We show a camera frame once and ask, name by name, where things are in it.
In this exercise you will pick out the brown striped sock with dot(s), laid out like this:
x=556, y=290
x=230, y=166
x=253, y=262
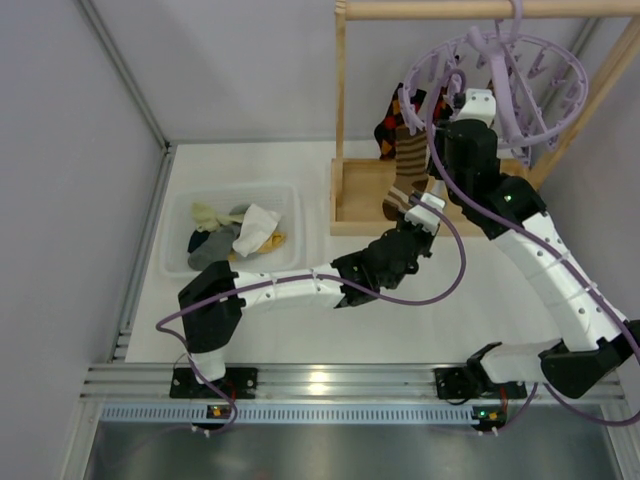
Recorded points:
x=411, y=165

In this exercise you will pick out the white sock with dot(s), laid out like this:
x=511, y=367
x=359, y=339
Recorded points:
x=258, y=225

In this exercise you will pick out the white plastic basket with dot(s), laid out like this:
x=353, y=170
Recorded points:
x=178, y=225

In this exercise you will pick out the aluminium mounting rail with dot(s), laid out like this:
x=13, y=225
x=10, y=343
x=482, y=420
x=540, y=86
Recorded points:
x=302, y=394

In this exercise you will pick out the mustard yellow sock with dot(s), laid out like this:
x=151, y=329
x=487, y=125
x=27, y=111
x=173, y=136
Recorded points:
x=275, y=241

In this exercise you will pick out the grey sock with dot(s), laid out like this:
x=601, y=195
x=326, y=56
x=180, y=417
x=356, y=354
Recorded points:
x=205, y=248

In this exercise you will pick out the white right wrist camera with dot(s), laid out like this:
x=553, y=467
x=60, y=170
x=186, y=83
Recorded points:
x=475, y=104

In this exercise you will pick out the argyle sock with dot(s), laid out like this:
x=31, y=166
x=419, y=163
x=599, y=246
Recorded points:
x=444, y=108
x=385, y=130

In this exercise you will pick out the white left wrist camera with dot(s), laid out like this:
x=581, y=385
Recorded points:
x=425, y=210

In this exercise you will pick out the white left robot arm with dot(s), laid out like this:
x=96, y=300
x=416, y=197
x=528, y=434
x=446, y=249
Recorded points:
x=217, y=299

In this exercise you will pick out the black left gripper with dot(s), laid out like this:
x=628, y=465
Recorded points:
x=417, y=232

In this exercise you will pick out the pale yellow sock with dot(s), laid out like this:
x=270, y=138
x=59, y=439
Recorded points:
x=207, y=219

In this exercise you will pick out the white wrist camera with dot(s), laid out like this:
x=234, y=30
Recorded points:
x=475, y=104
x=425, y=210

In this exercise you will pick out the purple round clip hanger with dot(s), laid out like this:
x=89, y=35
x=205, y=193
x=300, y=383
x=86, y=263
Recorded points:
x=540, y=87

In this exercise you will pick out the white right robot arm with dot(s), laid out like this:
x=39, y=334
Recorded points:
x=594, y=337

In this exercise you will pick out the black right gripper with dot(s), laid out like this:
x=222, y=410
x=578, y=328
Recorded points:
x=445, y=138

